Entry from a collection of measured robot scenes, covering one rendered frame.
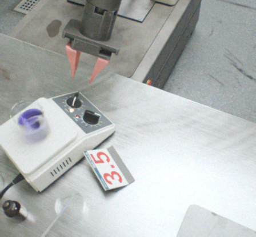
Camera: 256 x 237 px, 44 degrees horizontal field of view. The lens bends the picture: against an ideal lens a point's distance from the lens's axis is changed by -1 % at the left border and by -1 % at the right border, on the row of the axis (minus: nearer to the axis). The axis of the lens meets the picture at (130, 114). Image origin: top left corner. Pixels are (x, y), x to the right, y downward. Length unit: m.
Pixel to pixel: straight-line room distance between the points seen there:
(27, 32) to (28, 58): 0.69
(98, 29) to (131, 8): 0.98
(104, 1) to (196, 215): 0.40
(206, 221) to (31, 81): 0.50
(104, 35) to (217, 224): 0.38
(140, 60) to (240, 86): 0.64
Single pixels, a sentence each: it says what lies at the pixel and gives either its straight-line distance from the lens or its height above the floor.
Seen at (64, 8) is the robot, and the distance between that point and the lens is 1.60.
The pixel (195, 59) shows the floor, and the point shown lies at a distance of 1.82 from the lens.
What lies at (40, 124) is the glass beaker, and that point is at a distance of 0.56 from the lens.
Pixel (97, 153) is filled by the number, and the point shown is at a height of 0.77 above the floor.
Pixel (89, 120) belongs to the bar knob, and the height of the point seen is 0.81.
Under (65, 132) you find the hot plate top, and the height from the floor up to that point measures 0.84.
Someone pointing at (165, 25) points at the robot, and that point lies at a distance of 1.46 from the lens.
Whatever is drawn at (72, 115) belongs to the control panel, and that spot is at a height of 0.81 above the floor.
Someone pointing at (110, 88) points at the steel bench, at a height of 0.75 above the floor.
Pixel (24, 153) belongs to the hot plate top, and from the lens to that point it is 0.60.
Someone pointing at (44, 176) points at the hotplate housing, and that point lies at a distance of 0.61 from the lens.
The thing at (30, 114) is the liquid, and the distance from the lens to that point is 0.58.
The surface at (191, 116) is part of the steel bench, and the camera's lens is 0.70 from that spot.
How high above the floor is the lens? 1.34
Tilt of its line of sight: 58 degrees down
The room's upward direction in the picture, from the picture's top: 6 degrees counter-clockwise
